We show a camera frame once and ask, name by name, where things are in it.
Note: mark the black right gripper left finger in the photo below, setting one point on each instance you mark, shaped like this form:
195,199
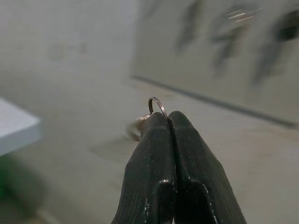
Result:
149,163

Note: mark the white plastic folding table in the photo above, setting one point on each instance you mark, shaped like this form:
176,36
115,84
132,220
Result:
14,130

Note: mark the grey wall board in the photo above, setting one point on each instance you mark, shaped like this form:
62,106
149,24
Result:
210,70

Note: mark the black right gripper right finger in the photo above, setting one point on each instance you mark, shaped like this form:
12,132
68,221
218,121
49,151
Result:
198,175

